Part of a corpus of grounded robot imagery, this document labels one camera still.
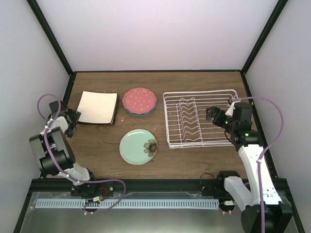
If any plain cream square plate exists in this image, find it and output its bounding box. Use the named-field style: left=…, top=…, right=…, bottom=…
left=77, top=91, right=118, bottom=124

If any floral square plate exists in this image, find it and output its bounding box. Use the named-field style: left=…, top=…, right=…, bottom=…
left=77, top=93, right=120, bottom=126

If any blue polka dot plate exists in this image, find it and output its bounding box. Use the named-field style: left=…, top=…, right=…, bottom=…
left=125, top=107, right=156, bottom=117

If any pink polka dot plate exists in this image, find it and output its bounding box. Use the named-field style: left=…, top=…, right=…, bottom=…
left=122, top=87, right=157, bottom=114

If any mint green flower plate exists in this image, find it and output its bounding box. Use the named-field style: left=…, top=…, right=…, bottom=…
left=119, top=129, right=158, bottom=165

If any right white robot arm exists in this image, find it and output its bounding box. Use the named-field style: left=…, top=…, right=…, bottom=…
left=206, top=101, right=293, bottom=233

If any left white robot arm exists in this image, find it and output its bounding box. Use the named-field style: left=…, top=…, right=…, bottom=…
left=29, top=101, right=99, bottom=196

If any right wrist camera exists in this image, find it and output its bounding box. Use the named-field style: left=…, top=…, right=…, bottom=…
left=225, top=98, right=242, bottom=117

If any white wire dish rack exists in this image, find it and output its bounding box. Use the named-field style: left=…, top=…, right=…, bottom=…
left=163, top=89, right=238, bottom=149

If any black aluminium frame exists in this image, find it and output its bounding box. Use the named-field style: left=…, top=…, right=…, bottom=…
left=14, top=0, right=305, bottom=233

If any light blue slotted cable duct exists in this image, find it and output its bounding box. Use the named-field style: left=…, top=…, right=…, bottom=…
left=35, top=199, right=219, bottom=210

